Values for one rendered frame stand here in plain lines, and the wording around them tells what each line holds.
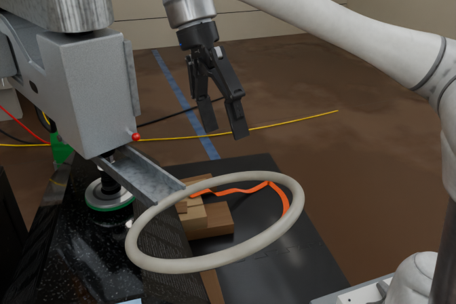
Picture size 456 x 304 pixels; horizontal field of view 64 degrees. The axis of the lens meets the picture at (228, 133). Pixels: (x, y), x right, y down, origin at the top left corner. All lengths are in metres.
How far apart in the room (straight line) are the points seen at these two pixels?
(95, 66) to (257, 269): 1.61
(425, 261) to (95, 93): 1.09
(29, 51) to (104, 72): 0.44
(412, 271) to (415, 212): 2.03
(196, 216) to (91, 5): 1.60
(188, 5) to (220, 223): 2.01
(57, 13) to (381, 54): 0.91
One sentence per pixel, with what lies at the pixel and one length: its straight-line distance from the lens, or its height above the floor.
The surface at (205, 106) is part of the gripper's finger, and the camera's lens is 0.77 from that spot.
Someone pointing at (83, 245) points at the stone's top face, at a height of 0.83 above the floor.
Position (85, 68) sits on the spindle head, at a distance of 1.27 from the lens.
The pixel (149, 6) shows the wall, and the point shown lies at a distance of 6.33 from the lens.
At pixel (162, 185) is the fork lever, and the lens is 1.27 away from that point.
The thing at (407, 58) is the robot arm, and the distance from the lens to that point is 0.67.
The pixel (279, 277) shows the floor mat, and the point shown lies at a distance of 2.37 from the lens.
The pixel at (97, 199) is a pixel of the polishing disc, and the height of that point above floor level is 0.88.
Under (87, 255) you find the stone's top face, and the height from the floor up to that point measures 0.83.
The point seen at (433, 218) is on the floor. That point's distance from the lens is 3.09.
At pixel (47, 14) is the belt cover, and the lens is 1.25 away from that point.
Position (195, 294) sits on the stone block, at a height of 0.65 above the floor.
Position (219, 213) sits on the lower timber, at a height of 0.10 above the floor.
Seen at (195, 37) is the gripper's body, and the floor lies 1.69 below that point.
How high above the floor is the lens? 1.86
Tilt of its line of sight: 30 degrees down
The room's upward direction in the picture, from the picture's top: straight up
